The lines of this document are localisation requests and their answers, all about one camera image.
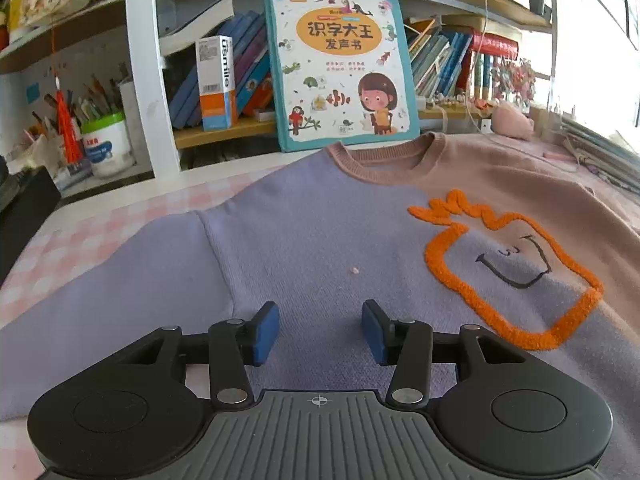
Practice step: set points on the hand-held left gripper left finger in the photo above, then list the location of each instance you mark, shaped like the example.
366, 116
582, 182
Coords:
265, 332

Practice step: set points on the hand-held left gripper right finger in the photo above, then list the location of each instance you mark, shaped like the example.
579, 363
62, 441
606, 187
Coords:
372, 332

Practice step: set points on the purple and pink sweater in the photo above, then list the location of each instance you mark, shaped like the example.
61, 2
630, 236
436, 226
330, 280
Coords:
310, 220

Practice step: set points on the pink checkered tablecloth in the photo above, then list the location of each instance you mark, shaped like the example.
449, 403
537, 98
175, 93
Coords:
90, 230

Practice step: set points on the white charger plug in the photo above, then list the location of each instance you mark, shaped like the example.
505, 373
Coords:
425, 103

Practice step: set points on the white canister with green lid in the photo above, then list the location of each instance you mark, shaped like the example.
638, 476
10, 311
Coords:
107, 147

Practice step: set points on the white and orange carton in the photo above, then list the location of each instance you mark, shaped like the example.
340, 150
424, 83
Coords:
216, 85

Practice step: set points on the pink plush toy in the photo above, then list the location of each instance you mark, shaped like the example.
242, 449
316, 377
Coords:
512, 122

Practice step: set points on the black device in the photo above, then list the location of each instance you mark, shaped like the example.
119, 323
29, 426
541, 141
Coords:
25, 210

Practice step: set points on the teal children's picture book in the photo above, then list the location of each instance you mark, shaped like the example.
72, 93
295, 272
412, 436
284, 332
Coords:
340, 65

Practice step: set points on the leaning blue books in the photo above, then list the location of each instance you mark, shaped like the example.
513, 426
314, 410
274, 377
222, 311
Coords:
250, 60

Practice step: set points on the white and wooden bookshelf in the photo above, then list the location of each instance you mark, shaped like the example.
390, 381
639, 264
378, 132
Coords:
142, 85

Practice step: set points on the row of colourful books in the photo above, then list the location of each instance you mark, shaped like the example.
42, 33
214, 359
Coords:
445, 60

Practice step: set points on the red tassel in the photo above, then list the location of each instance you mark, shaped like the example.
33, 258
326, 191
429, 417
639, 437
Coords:
69, 125

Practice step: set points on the pink bead charm cluster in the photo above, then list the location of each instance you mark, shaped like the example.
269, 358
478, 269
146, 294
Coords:
515, 82

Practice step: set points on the stack of books and papers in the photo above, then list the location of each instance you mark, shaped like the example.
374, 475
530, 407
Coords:
595, 145

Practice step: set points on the bundle of pens and brushes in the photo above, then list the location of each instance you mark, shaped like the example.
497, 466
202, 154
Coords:
95, 95

